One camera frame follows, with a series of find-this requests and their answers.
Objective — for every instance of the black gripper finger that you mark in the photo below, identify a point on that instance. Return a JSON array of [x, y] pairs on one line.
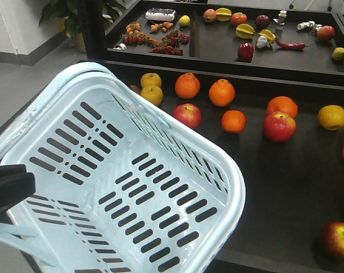
[[16, 184]]

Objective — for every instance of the light blue plastic basket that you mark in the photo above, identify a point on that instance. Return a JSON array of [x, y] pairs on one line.
[[121, 186]]

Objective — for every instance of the green potted plant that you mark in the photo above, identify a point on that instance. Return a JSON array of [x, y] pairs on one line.
[[69, 22]]

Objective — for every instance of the red apple back left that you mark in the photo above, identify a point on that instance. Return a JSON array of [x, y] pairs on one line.
[[188, 114]]

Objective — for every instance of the red apple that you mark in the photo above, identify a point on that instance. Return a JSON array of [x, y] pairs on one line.
[[332, 239], [279, 126], [188, 114]]

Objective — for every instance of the red bell pepper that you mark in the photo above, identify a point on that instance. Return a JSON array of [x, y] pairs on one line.
[[246, 52]]

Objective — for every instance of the red apple back middle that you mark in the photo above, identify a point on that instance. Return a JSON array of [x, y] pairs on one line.
[[279, 126]]

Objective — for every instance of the orange beside middle apple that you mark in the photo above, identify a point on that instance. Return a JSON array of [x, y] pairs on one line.
[[283, 104]]

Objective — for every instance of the red chili pepper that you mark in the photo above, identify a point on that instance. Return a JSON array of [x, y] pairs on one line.
[[290, 46]]

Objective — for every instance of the yellow orange citrus fruit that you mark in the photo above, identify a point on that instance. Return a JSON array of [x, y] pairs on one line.
[[331, 117]]

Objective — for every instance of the red apple front left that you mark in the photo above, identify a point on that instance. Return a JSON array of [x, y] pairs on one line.
[[332, 239]]

